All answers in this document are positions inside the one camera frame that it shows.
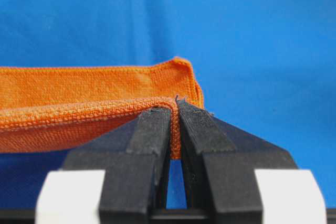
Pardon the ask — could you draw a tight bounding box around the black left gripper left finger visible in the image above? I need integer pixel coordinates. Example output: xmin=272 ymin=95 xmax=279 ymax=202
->
xmin=62 ymin=108 xmax=171 ymax=223

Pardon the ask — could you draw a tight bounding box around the orange towel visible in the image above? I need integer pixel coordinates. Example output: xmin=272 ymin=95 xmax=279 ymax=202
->
xmin=1 ymin=58 xmax=204 ymax=159

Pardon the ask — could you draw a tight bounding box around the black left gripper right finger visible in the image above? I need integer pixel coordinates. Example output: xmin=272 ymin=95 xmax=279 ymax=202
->
xmin=177 ymin=100 xmax=297 ymax=223

